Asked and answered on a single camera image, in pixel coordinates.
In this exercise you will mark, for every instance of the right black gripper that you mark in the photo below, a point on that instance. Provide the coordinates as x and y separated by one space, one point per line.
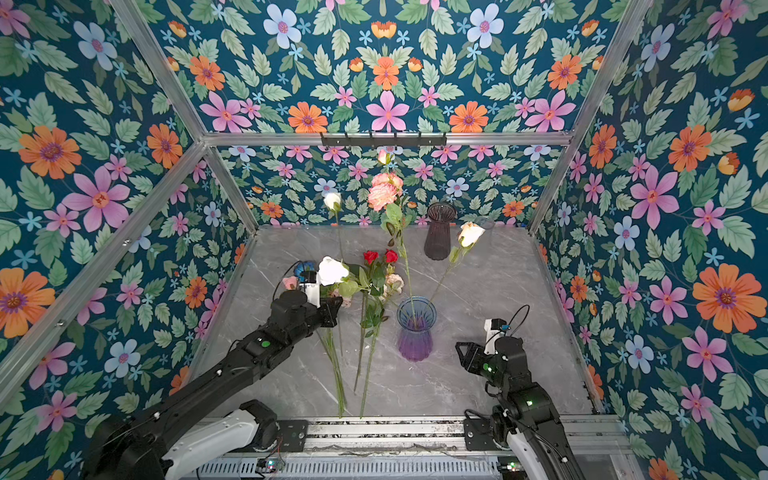
473 355

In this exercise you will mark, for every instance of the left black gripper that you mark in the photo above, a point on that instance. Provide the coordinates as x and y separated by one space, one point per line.
331 309

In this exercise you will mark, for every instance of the artificial flower bunch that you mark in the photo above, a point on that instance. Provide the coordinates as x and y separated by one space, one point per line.
379 284

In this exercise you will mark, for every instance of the purple blue glass vase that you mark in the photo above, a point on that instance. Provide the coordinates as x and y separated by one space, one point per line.
416 317

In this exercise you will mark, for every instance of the small white bud stem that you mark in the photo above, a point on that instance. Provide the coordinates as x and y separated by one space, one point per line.
333 202

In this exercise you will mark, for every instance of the dark mauve glass vase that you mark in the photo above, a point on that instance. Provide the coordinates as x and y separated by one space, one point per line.
437 244

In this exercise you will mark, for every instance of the pink carnation stem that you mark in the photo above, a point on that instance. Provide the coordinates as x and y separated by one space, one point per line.
387 196

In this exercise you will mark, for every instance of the cream white rose stem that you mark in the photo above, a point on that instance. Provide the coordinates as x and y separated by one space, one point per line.
467 238

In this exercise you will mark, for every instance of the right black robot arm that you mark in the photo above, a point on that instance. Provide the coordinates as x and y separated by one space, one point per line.
524 421

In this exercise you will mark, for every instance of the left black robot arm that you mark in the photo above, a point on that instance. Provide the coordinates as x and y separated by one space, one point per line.
165 440

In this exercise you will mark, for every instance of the clear glass vase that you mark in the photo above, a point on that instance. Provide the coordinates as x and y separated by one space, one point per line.
484 242

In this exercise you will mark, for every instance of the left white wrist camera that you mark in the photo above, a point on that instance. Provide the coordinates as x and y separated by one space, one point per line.
308 283

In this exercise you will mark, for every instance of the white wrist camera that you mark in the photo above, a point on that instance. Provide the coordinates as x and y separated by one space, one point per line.
494 328
308 283

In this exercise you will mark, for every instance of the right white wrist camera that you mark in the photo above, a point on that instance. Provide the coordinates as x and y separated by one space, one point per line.
494 328

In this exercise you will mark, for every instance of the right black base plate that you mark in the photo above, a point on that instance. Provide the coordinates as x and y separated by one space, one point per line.
478 436

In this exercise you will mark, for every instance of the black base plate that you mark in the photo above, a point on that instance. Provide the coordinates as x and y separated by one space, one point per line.
292 435
478 436

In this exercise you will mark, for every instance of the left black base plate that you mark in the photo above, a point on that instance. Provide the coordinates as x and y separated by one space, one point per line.
292 435

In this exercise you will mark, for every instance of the aluminium mounting rail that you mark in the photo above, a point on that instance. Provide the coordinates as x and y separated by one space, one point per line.
586 435

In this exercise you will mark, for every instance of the black hook rail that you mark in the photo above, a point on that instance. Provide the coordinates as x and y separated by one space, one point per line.
405 140

